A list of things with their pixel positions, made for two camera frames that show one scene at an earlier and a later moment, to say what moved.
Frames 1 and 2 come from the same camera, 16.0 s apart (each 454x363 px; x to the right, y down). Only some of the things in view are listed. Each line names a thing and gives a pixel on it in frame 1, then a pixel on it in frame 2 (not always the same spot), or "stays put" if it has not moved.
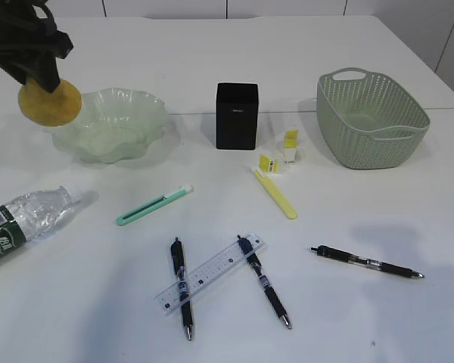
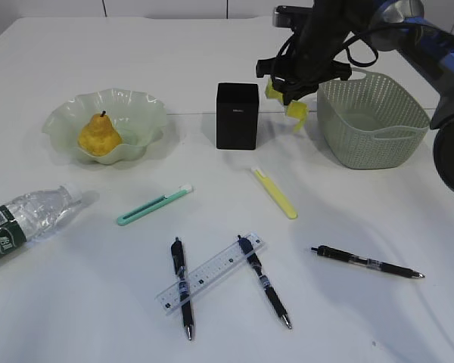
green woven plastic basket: [370, 122] stays put
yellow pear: [58, 108] -> [99, 138]
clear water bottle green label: [25, 217] stays put
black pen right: [366, 262] stays put
